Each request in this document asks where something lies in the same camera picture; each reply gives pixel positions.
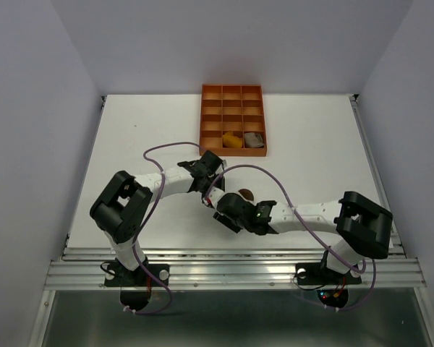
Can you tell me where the cream and brown striped sock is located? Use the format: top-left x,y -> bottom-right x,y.
238,189 -> 255,201

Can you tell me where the mustard yellow sock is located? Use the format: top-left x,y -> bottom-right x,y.
222,132 -> 244,149

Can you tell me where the tan sock with red cuff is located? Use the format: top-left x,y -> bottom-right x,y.
244,132 -> 265,148

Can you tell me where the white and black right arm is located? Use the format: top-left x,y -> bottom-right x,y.
205,188 -> 393,282

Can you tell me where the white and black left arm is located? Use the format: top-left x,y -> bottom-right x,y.
90,166 -> 217,285

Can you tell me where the orange compartment tray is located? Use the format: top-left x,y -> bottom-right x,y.
199,84 -> 268,157

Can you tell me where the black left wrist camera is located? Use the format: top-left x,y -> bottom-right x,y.
198,150 -> 224,176

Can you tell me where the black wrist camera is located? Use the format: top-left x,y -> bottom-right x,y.
198,150 -> 224,176
216,193 -> 256,218

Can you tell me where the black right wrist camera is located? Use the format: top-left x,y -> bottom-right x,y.
216,193 -> 256,218

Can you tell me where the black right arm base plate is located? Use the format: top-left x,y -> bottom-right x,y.
294,262 -> 362,286

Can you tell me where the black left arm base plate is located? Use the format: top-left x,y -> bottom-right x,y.
100,260 -> 170,288

